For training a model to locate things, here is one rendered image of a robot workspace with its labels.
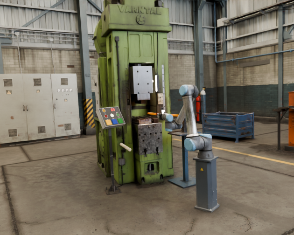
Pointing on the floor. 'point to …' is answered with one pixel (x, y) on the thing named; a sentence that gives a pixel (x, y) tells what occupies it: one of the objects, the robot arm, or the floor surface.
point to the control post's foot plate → (113, 190)
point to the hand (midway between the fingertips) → (158, 113)
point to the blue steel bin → (228, 124)
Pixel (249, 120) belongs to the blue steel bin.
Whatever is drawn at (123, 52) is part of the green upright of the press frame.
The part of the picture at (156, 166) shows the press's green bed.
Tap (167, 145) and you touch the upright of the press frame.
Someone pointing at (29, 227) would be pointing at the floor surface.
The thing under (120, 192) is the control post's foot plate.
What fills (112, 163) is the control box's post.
